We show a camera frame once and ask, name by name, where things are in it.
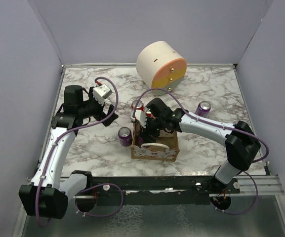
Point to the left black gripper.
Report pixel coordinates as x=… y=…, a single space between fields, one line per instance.
x=100 y=116

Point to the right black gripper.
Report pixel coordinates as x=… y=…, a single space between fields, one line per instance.
x=146 y=131

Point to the purple soda can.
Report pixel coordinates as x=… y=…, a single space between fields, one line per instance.
x=203 y=109
x=125 y=136
x=141 y=139

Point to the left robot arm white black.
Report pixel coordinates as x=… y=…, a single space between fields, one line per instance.
x=46 y=196

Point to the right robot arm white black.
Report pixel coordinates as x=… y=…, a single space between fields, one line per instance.
x=238 y=139

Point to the red soda can rear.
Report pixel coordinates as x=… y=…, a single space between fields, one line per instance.
x=138 y=105

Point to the round pastel drawer cabinet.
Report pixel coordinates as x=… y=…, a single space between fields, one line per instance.
x=161 y=67

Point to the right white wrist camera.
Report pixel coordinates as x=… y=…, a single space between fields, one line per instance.
x=139 y=116

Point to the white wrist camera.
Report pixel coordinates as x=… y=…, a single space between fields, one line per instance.
x=139 y=116
x=100 y=93

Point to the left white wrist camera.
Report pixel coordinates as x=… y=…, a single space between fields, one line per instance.
x=100 y=93

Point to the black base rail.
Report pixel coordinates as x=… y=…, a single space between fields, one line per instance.
x=151 y=190

